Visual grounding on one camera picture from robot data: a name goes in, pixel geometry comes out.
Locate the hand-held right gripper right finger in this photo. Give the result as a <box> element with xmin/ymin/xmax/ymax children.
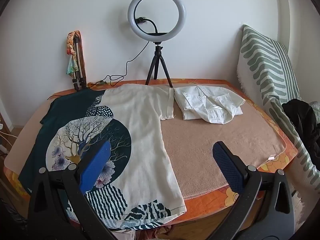
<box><xmin>212</xmin><ymin>141</ymin><xmax>295</xmax><ymax>240</ymax></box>

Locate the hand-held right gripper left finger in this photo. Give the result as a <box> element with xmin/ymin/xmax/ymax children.
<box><xmin>27</xmin><ymin>140</ymin><xmax>112</xmax><ymax>240</ymax></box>

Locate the cream and teal printed t-shirt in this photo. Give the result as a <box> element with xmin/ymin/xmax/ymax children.
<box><xmin>18</xmin><ymin>84</ymin><xmax>187</xmax><ymax>230</ymax></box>

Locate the orange floral sheet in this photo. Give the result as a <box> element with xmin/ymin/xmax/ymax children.
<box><xmin>4</xmin><ymin>79</ymin><xmax>299</xmax><ymax>230</ymax></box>

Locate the white folded shirt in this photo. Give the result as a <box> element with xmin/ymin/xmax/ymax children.
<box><xmin>174</xmin><ymin>85</ymin><xmax>246</xmax><ymax>124</ymax></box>

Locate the black cloth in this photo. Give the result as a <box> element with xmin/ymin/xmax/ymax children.
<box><xmin>282</xmin><ymin>99</ymin><xmax>320</xmax><ymax>160</ymax></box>

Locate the folded metal tripod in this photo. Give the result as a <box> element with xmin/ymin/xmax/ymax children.
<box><xmin>71</xmin><ymin>36</ymin><xmax>87</xmax><ymax>90</ymax></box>

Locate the green striped pillow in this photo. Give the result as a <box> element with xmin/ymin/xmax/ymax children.
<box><xmin>236</xmin><ymin>24</ymin><xmax>320</xmax><ymax>188</ymax></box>

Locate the small black tripod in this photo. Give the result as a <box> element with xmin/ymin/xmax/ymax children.
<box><xmin>145</xmin><ymin>42</ymin><xmax>173</xmax><ymax>88</ymax></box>

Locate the white cable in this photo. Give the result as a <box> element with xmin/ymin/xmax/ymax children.
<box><xmin>0</xmin><ymin>122</ymin><xmax>18</xmax><ymax>155</ymax></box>

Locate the white ring light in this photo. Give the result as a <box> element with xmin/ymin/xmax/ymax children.
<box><xmin>127</xmin><ymin>0</ymin><xmax>187</xmax><ymax>43</ymax></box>

